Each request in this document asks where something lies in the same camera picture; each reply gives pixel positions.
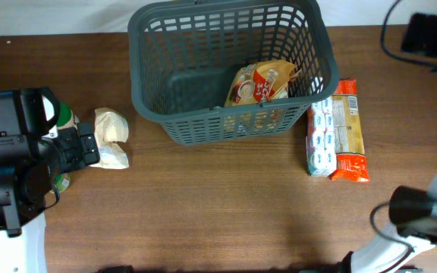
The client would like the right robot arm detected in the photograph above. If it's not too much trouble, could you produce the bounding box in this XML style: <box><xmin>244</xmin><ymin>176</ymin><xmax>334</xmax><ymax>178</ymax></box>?
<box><xmin>335</xmin><ymin>13</ymin><xmax>437</xmax><ymax>272</ymax></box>

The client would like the orange coffee sachet bag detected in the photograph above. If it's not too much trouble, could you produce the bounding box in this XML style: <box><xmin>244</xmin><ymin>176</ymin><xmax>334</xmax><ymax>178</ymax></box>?
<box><xmin>224</xmin><ymin>59</ymin><xmax>303</xmax><ymax>132</ymax></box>

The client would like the beige paper bag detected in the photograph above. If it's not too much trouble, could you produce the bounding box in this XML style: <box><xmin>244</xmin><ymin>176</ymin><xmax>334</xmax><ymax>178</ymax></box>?
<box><xmin>91</xmin><ymin>108</ymin><xmax>129</xmax><ymax>170</ymax></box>

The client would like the grey plastic shopping basket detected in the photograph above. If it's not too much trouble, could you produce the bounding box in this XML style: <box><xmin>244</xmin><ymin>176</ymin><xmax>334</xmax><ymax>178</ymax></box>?
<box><xmin>127</xmin><ymin>0</ymin><xmax>340</xmax><ymax>145</ymax></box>

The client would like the orange biscuit packet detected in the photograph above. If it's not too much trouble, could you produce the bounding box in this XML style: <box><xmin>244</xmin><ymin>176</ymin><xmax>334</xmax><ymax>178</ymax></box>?
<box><xmin>330</xmin><ymin>78</ymin><xmax>370</xmax><ymax>184</ymax></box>

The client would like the green lid white jar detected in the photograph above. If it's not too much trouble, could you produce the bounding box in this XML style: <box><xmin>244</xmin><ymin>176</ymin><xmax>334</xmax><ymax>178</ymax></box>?
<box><xmin>42</xmin><ymin>97</ymin><xmax>80</xmax><ymax>138</ymax></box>

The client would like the tissue multipack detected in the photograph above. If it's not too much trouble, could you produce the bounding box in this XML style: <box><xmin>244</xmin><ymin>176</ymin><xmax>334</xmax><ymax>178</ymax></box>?
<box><xmin>306</xmin><ymin>96</ymin><xmax>337</xmax><ymax>177</ymax></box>

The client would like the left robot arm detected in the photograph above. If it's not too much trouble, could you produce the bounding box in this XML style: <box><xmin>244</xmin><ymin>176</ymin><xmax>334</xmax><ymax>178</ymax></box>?
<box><xmin>0</xmin><ymin>87</ymin><xmax>100</xmax><ymax>272</ymax></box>

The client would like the green lid pesto jar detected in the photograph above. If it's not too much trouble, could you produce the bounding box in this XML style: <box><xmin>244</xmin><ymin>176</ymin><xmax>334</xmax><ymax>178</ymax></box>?
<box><xmin>50</xmin><ymin>173</ymin><xmax>71</xmax><ymax>193</ymax></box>

